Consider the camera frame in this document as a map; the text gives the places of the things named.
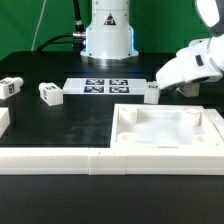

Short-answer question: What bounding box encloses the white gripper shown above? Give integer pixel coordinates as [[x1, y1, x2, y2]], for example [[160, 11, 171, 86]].
[[156, 38, 223, 89]]

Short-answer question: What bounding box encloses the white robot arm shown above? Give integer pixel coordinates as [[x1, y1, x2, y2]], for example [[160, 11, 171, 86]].
[[81, 0, 224, 89]]

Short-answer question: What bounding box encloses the white marker base plate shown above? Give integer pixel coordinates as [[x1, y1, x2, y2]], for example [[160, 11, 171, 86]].
[[63, 78, 147, 95]]

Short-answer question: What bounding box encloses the black cable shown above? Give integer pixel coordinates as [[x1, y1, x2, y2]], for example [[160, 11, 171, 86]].
[[35, 0, 88, 54]]

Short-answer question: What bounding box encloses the white square tabletop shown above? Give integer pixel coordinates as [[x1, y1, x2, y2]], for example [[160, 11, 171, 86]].
[[110, 104, 224, 152]]

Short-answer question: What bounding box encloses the white cable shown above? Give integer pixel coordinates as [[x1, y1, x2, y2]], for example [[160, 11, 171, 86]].
[[30, 0, 48, 52]]

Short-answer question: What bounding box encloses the white U-shaped obstacle fence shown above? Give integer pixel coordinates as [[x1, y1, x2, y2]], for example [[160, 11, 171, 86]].
[[0, 108, 224, 175]]

